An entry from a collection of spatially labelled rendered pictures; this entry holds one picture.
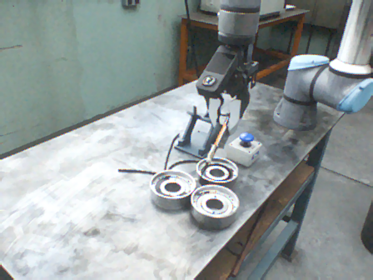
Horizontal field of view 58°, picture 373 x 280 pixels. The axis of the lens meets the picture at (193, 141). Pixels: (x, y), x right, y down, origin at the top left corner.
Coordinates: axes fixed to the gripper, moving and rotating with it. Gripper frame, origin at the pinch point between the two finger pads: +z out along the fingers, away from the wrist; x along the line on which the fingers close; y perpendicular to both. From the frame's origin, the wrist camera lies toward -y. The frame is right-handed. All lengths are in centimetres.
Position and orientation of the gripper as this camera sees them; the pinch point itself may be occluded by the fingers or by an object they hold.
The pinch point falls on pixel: (222, 129)
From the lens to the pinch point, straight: 73.2
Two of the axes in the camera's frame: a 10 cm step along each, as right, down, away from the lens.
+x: -8.6, -2.9, 4.2
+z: -0.4, 8.6, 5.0
